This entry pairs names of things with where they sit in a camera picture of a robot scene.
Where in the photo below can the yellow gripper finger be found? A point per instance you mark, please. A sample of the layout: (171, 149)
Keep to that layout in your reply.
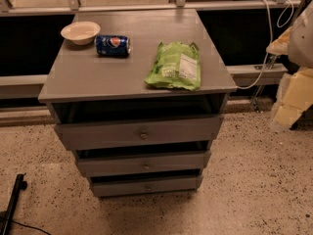
(294, 97)
(280, 46)

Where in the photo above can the grey top drawer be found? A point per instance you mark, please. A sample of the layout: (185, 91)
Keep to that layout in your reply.
(97, 135)

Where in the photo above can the grey drawer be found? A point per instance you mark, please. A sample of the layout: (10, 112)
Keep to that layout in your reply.
(147, 163)
(97, 135)
(147, 186)

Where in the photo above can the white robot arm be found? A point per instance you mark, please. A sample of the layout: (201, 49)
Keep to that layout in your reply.
(295, 93)

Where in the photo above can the grey middle drawer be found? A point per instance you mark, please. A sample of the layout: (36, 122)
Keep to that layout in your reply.
(147, 163)

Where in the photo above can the grey bottom drawer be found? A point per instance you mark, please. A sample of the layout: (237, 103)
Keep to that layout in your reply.
(147, 186)

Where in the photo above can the grey wooden drawer cabinet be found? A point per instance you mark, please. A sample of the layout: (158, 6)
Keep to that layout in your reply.
(163, 104)

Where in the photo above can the diagonal metal support rod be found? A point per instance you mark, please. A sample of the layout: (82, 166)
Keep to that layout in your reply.
(270, 62)

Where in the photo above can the green chip bag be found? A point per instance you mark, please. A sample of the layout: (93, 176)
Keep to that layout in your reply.
(177, 66)

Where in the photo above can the blue pepsi soda can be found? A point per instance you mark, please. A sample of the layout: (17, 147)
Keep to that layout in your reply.
(112, 45)

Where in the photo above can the white ceramic bowl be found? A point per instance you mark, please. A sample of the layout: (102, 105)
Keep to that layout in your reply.
(80, 33)

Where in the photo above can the black stand leg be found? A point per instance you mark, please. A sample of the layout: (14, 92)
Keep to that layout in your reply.
(6, 216)

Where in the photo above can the metal railing frame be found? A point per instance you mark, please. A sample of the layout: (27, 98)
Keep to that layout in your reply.
(146, 4)

